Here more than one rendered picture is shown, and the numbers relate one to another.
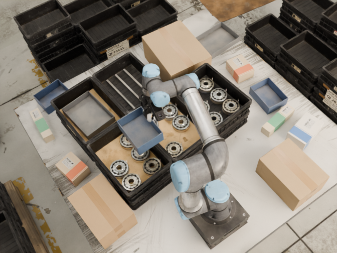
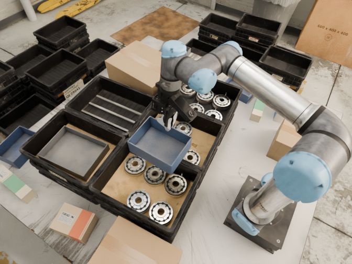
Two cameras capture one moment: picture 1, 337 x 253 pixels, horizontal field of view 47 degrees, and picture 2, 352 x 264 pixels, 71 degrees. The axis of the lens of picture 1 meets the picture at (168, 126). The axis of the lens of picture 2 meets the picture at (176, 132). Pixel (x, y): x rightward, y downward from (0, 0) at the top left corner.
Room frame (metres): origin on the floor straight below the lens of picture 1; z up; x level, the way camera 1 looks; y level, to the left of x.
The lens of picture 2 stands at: (0.55, 0.37, 1.91)
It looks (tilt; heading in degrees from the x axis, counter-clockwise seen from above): 53 degrees down; 329
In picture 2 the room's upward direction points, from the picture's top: 3 degrees clockwise
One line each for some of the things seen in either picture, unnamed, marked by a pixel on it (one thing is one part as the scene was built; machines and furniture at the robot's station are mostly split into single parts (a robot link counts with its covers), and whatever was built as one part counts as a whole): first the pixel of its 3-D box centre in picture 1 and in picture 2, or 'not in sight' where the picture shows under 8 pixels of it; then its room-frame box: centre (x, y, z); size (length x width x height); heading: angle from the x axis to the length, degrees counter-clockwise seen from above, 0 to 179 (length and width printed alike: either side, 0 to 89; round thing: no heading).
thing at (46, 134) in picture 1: (41, 125); (14, 183); (1.40, 0.80, 0.73); 0.24 x 0.06 x 0.06; 27
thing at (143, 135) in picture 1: (140, 130); (160, 144); (1.05, 0.14, 1.10); 0.20 x 0.15 x 0.07; 30
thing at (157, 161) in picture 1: (152, 165); (175, 184); (0.96, 0.11, 0.86); 0.10 x 0.10 x 0.01
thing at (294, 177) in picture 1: (290, 173); (303, 146); (0.86, -0.64, 0.78); 0.30 x 0.22 x 0.16; 30
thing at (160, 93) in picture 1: (161, 92); (199, 73); (1.03, 0.01, 1.42); 0.11 x 0.11 x 0.08; 14
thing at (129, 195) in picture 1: (128, 154); (146, 180); (1.02, 0.23, 0.92); 0.40 x 0.30 x 0.02; 34
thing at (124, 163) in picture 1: (119, 167); (138, 200); (0.97, 0.29, 0.86); 0.10 x 0.10 x 0.01
